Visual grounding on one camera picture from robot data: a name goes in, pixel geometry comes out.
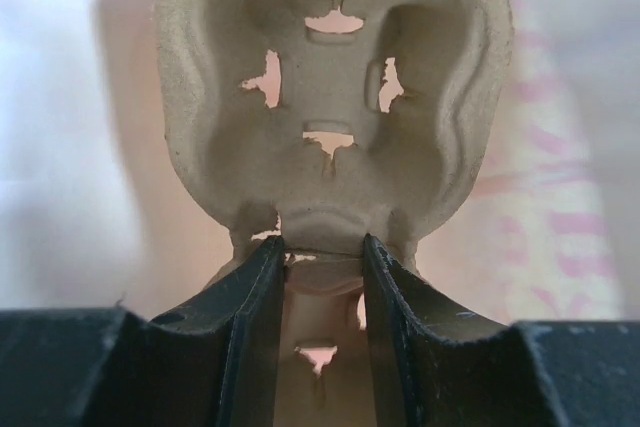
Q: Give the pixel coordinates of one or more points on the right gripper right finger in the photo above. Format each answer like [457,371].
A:
[436,363]

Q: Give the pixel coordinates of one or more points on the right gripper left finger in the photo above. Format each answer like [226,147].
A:
[211,361]

